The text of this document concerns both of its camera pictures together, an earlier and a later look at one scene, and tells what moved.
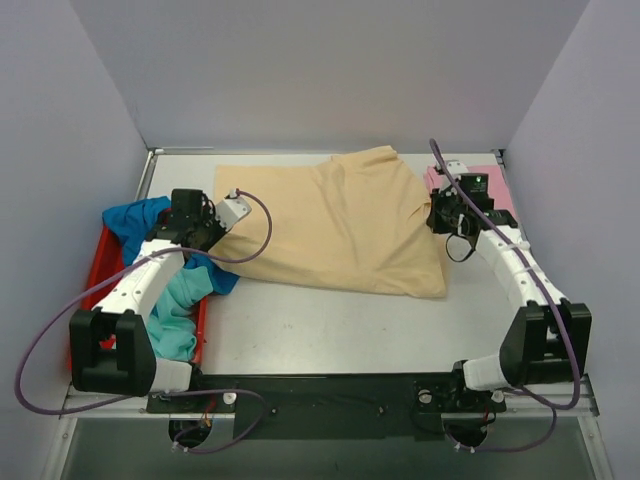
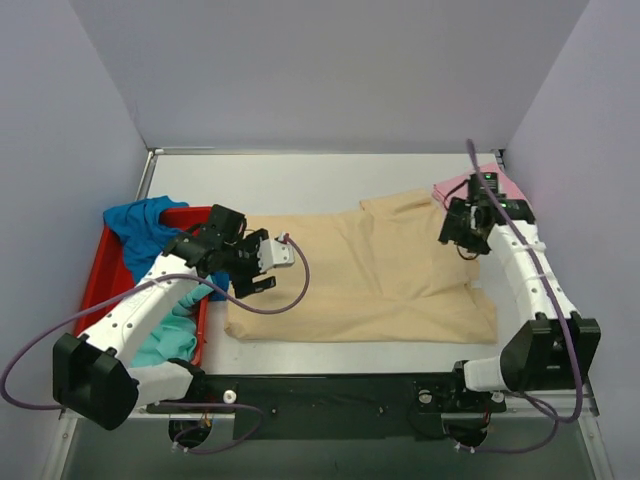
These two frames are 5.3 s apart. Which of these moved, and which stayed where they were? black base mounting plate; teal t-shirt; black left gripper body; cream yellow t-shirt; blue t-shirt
Moved: black left gripper body; cream yellow t-shirt
Stayed: teal t-shirt; blue t-shirt; black base mounting plate
